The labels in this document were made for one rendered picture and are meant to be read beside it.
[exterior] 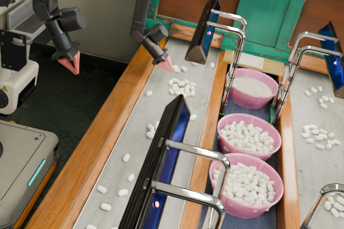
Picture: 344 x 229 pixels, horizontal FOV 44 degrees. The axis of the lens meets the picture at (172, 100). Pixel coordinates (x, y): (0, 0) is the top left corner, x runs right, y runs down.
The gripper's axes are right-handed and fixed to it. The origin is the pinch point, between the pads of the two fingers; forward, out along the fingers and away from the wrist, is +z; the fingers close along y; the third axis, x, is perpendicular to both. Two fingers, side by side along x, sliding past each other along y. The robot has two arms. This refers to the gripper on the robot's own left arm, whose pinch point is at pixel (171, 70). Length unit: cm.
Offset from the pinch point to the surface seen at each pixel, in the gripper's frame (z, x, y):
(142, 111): 0.3, 8.4, -28.8
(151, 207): -9, -31, -111
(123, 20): -19, 63, 119
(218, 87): 20.1, -12.6, 2.5
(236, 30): -2.4, -39.2, -10.8
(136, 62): -10.9, 15.1, 6.2
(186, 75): 9.3, 0.4, 10.4
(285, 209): 43, -33, -66
